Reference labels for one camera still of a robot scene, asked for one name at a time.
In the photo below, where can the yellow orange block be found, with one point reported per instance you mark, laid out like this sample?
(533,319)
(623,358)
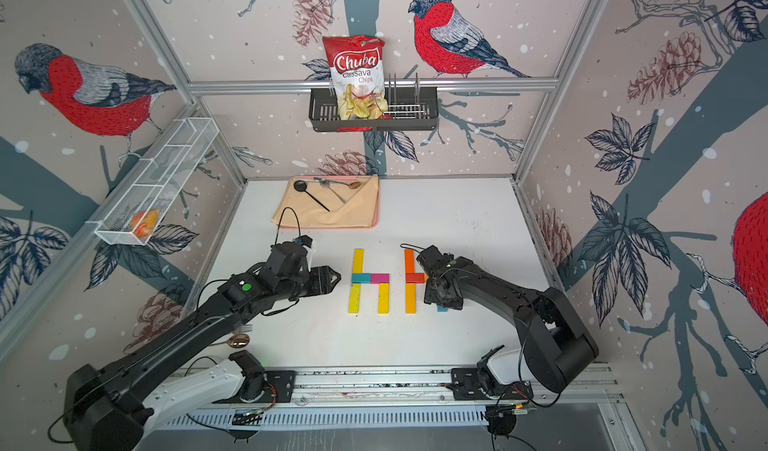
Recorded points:
(410,299)

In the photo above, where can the orange fruit in basket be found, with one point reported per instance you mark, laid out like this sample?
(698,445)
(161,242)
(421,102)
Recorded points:
(143,224)

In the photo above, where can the red cassava chips bag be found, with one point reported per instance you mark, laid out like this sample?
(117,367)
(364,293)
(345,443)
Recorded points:
(357,75)

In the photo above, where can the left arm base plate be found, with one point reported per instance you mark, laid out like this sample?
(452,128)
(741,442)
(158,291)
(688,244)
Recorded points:
(270,387)

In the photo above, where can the aluminium rail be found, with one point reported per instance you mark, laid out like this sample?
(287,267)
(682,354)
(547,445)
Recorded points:
(415,385)

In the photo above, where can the beige folded cloth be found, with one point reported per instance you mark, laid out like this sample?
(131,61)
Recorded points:
(327,208)

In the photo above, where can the black wire rack basket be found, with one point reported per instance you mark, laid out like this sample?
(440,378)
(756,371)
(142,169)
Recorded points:
(395,108)

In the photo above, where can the lime yellow block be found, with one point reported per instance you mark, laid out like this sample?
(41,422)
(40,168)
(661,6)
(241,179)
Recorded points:
(383,299)

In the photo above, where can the teal small block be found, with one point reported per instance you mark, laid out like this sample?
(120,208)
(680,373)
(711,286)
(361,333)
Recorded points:
(361,278)

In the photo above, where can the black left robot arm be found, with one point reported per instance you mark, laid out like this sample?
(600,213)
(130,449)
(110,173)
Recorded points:
(115,407)

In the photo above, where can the white wire wall basket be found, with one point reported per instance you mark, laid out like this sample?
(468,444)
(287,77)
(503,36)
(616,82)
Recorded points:
(160,180)

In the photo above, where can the red small block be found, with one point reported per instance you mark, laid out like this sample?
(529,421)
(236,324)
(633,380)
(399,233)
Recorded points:
(415,278)

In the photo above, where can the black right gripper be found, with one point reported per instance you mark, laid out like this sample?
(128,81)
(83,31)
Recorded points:
(429,299)

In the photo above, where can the copper spoon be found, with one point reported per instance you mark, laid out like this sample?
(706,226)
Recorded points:
(238,341)

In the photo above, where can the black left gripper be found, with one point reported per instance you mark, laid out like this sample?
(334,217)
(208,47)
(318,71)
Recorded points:
(323,280)

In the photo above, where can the wooden spoon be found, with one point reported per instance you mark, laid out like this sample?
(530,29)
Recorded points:
(349,184)

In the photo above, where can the silver spoon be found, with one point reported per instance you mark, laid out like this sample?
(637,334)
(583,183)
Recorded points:
(326,184)

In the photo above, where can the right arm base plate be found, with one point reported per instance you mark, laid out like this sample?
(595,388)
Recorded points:
(472,384)

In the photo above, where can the yellow long block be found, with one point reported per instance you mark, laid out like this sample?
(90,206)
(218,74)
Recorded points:
(354,299)

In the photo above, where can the orange long block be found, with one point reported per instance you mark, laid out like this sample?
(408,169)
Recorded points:
(409,261)

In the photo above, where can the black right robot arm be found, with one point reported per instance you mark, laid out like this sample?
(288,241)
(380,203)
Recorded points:
(555,344)

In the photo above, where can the magenta block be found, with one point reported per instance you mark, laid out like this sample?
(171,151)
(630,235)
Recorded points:
(379,278)

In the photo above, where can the black ladle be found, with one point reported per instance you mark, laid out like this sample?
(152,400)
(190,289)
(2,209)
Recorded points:
(301,187)

